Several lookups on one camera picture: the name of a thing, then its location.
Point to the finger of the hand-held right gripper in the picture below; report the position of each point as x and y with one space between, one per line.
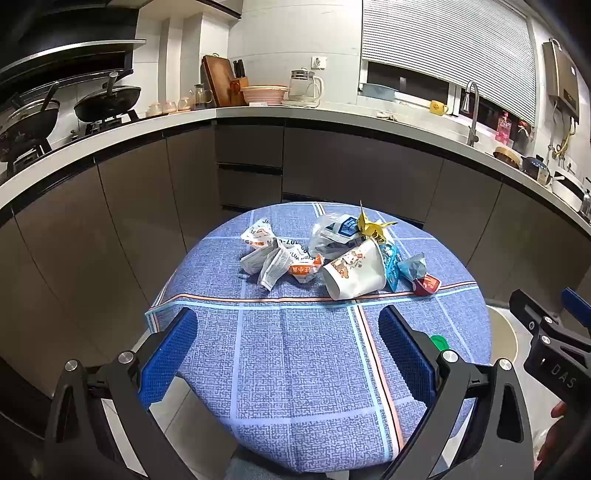
528 304
575 302

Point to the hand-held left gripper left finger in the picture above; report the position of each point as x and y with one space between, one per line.
171 350

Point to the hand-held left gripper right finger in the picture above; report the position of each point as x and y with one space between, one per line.
406 350

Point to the white round trash bin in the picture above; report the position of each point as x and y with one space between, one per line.
501 332

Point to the red snack wrapper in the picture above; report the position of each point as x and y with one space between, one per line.
427 284

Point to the pale blue plastic wrapper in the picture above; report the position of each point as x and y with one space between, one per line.
413 266

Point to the blue snack wrapper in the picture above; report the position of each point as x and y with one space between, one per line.
390 267

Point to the white cartoon paper cup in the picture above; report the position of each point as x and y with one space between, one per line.
355 277

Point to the white printed paper leaflet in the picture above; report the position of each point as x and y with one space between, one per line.
253 262
274 267

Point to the white orange paper box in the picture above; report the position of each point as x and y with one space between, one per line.
304 270
258 235

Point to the yellow snack wrapper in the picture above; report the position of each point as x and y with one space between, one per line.
369 226

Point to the blue white cartoon plastic bag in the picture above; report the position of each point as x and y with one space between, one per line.
332 230

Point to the person's right hand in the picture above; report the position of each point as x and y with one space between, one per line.
554 429

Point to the green round cap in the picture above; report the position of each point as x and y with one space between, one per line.
438 342

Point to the blue plaid tablecloth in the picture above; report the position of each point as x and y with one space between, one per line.
295 350

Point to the blue cooking pot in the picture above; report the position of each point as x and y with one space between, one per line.
535 170

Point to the dark bottle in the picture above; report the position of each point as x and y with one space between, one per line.
522 138

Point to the pink bottle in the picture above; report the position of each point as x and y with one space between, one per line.
503 129

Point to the steel kitchen faucet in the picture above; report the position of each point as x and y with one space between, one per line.
473 120

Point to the grey kitchen base cabinet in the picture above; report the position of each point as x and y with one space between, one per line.
249 152

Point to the yellow mug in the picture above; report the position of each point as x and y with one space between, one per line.
437 107

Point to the black gas stove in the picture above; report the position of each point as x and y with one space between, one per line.
41 150

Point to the small glass teapot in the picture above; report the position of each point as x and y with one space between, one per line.
202 98

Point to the black wok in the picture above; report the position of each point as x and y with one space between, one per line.
106 104

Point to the black pot with glass lid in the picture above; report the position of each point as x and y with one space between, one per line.
23 129

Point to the wooden knife block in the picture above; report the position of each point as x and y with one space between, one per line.
238 87

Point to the pink plastic basin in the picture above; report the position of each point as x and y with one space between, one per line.
264 94

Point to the wooden cutting board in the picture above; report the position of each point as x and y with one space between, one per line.
217 78

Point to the grey window blind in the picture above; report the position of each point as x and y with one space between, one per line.
443 37

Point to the glass electric kettle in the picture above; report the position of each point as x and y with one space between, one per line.
302 87

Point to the black range hood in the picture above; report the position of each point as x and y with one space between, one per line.
69 60

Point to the gold wall water heater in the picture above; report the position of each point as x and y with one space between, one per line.
563 78

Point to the white wall socket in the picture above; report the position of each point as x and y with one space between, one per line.
319 62

